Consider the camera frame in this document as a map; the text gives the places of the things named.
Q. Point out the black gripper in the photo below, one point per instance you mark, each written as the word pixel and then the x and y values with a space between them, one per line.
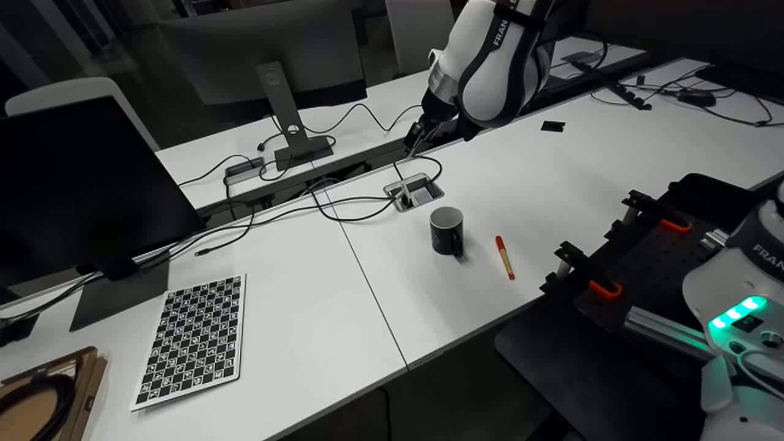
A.
pixel 453 124

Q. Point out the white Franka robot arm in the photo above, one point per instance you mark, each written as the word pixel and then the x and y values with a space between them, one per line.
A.
pixel 491 65

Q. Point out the grey monitor stand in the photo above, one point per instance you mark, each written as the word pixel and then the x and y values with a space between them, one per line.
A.
pixel 281 106

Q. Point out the red marker pen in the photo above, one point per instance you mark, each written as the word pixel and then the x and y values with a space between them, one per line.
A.
pixel 504 257

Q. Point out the grey docking hub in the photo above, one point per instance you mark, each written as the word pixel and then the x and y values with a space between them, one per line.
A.
pixel 242 169

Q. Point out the grey backed computer monitor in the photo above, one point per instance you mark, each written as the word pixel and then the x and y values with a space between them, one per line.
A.
pixel 261 39

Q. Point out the black equipment with green light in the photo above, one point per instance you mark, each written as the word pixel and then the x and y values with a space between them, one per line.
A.
pixel 653 260

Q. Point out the black power adapter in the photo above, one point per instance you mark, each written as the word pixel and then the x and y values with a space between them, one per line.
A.
pixel 695 95

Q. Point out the black white calibration checkerboard sheet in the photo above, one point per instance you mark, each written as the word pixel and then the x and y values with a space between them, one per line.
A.
pixel 192 344

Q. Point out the aluminium extrusion bar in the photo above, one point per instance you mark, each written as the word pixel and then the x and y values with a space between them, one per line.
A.
pixel 664 333

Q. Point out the black computer monitor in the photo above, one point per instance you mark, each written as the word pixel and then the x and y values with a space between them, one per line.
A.
pixel 82 187

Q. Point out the dark flat monitor base plate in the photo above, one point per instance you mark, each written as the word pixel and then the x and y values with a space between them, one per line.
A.
pixel 119 296

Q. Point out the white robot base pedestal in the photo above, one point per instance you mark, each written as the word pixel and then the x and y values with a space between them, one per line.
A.
pixel 736 269

